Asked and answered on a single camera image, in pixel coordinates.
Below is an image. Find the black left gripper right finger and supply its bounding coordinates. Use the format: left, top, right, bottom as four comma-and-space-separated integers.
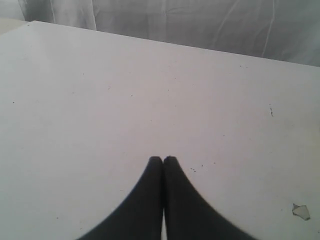
162, 156, 253, 240

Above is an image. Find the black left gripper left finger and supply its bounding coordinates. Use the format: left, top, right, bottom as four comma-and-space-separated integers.
80, 156, 163, 240

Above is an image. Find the small clear plastic scrap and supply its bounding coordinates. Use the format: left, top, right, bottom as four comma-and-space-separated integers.
292, 203, 311, 221

